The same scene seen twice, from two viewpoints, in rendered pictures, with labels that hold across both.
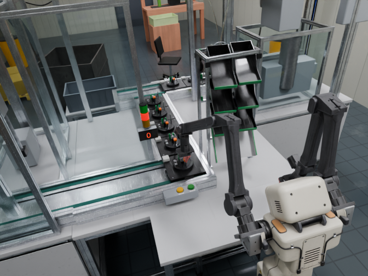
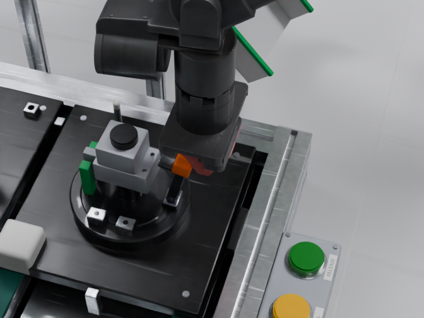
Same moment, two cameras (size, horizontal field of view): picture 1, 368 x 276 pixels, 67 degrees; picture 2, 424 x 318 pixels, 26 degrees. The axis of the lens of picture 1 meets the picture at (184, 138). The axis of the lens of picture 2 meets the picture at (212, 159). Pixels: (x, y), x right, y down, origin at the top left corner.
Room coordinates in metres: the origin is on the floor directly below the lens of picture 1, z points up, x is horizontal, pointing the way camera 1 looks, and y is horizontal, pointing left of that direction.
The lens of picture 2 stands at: (1.04, 0.50, 1.86)
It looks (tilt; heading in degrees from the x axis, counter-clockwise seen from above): 53 degrees down; 301
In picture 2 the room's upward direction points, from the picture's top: straight up
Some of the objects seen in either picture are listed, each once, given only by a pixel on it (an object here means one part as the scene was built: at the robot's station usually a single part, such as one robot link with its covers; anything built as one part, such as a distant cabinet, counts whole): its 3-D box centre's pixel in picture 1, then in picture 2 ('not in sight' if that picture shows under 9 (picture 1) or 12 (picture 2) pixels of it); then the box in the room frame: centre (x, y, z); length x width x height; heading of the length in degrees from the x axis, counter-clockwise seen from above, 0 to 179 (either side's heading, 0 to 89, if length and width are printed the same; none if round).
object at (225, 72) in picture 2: (184, 138); (198, 56); (1.36, 0.00, 1.24); 0.07 x 0.06 x 0.07; 22
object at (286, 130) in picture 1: (277, 130); not in sight; (2.55, -1.05, 0.43); 1.11 x 0.68 x 0.86; 104
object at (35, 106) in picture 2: not in sight; (31, 110); (1.62, -0.03, 0.98); 0.02 x 0.02 x 0.01; 14
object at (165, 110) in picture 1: (159, 110); not in sight; (2.16, 0.20, 1.01); 0.24 x 0.24 x 0.13; 14
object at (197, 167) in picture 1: (183, 165); (131, 204); (1.44, 0.02, 0.96); 0.24 x 0.24 x 0.02; 14
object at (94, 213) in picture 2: not in sight; (97, 216); (1.45, 0.07, 1.00); 0.02 x 0.01 x 0.02; 14
